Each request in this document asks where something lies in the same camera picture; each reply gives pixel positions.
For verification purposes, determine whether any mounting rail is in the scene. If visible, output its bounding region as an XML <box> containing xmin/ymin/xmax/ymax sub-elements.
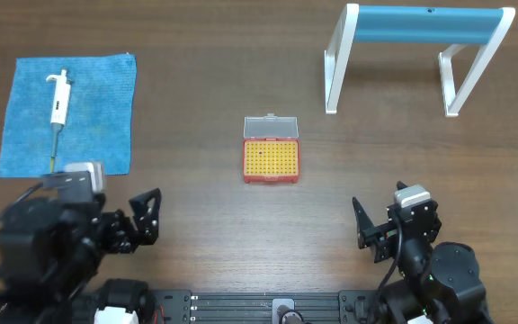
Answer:
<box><xmin>148</xmin><ymin>290</ymin><xmax>384</xmax><ymax>324</ymax></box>

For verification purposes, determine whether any white pipette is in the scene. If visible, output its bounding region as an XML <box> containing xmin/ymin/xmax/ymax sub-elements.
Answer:
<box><xmin>45</xmin><ymin>67</ymin><xmax>74</xmax><ymax>175</ymax></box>

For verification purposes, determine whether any black cable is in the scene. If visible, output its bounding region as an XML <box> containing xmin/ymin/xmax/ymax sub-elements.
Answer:
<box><xmin>0</xmin><ymin>181</ymin><xmax>45</xmax><ymax>244</ymax></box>
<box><xmin>374</xmin><ymin>214</ymin><xmax>405</xmax><ymax>319</ymax></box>

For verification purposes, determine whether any red and yellow tip box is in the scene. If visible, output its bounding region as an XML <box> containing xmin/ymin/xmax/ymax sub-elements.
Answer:
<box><xmin>242</xmin><ymin>112</ymin><xmax>302</xmax><ymax>185</ymax></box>

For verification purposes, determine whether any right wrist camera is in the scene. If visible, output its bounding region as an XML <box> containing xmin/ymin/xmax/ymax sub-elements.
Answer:
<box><xmin>393</xmin><ymin>184</ymin><xmax>433</xmax><ymax>210</ymax></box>

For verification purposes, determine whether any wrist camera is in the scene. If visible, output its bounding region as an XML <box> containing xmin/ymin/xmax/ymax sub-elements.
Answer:
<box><xmin>63</xmin><ymin>161</ymin><xmax>107</xmax><ymax>194</ymax></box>
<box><xmin>393</xmin><ymin>184</ymin><xmax>433</xmax><ymax>210</ymax></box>

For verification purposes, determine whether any white and blue stand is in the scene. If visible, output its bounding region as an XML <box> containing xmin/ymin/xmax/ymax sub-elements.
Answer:
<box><xmin>323</xmin><ymin>3</ymin><xmax>517</xmax><ymax>117</ymax></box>

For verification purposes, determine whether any blue cloth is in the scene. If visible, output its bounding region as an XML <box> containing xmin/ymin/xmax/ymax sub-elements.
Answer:
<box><xmin>0</xmin><ymin>53</ymin><xmax>138</xmax><ymax>179</ymax></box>

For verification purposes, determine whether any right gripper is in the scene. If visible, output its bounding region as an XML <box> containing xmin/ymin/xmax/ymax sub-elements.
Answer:
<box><xmin>352</xmin><ymin>180</ymin><xmax>443</xmax><ymax>265</ymax></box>

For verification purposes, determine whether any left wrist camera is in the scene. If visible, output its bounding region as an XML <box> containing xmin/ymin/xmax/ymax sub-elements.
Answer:
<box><xmin>63</xmin><ymin>161</ymin><xmax>107</xmax><ymax>194</ymax></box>

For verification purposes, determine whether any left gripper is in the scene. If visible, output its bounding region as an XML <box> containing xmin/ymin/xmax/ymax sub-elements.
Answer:
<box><xmin>91</xmin><ymin>187</ymin><xmax>163</xmax><ymax>257</ymax></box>

